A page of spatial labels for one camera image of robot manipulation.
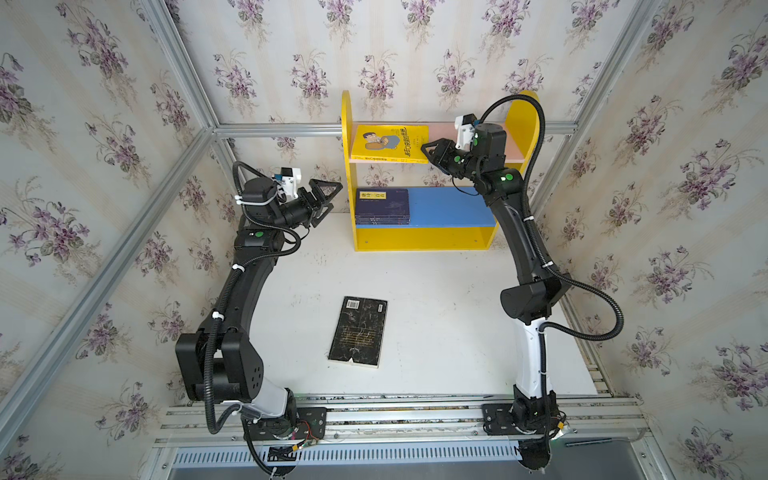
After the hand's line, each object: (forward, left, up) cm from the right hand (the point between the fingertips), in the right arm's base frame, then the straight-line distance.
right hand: (423, 149), depth 77 cm
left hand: (-12, +22, -4) cm, 25 cm away
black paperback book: (-32, +19, -41) cm, 55 cm away
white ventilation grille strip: (-62, -11, -44) cm, 77 cm away
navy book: (+1, +11, -25) cm, 27 cm away
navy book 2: (-1, +11, -25) cm, 28 cm away
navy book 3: (0, +12, -28) cm, 30 cm away
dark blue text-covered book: (+7, +11, -24) cm, 28 cm away
